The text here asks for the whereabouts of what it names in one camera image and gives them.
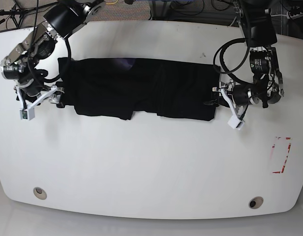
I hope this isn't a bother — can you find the white cable on floor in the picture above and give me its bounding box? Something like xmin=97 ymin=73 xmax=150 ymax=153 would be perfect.
xmin=229 ymin=13 xmax=289 ymax=27

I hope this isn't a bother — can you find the white power strip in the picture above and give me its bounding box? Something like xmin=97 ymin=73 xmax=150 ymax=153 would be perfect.
xmin=287 ymin=5 xmax=303 ymax=20

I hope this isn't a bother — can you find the left table grommet hole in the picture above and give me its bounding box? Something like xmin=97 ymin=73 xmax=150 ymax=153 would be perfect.
xmin=33 ymin=187 xmax=47 ymax=200

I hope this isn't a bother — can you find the black tripod stand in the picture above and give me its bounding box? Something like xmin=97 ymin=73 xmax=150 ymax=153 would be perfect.
xmin=0 ymin=0 xmax=58 ymax=29

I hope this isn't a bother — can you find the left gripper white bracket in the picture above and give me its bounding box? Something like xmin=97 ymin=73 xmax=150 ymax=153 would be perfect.
xmin=203 ymin=80 xmax=255 ymax=130

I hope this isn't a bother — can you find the table grommet hole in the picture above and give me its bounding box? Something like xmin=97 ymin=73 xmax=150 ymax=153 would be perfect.
xmin=33 ymin=187 xmax=47 ymax=200
xmin=248 ymin=196 xmax=264 ymax=209

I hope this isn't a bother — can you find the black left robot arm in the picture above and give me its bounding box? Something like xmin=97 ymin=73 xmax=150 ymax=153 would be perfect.
xmin=212 ymin=0 xmax=284 ymax=130

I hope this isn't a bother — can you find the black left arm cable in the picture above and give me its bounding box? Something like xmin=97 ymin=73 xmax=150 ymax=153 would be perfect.
xmin=212 ymin=37 xmax=255 ymax=86

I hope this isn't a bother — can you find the black graphic T-shirt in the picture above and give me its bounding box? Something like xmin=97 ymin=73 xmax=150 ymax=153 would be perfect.
xmin=57 ymin=59 xmax=219 ymax=121

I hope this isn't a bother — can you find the right table grommet hole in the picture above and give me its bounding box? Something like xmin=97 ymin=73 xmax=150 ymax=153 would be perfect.
xmin=248 ymin=196 xmax=264 ymax=209

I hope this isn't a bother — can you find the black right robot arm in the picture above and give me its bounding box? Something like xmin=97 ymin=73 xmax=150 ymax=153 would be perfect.
xmin=0 ymin=0 xmax=106 ymax=120

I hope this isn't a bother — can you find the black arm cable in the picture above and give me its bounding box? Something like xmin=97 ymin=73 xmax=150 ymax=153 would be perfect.
xmin=212 ymin=37 xmax=255 ymax=86
xmin=26 ymin=0 xmax=72 ymax=84

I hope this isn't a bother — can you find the red tape rectangle marking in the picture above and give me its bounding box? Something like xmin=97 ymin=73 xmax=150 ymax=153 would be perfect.
xmin=269 ymin=137 xmax=292 ymax=174

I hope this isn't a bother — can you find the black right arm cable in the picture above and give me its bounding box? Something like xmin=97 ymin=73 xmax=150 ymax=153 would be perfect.
xmin=26 ymin=0 xmax=72 ymax=84

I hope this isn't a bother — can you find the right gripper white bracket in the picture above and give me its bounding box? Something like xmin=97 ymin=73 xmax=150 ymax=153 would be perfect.
xmin=14 ymin=82 xmax=65 ymax=120

